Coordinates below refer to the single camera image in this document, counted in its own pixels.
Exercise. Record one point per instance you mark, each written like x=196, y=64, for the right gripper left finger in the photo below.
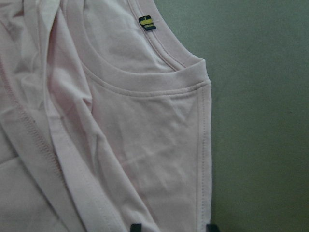
x=136, y=227

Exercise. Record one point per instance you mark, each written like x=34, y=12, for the pink snoopy t-shirt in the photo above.
x=105, y=120

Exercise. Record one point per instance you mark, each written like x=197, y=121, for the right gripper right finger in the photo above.
x=212, y=228

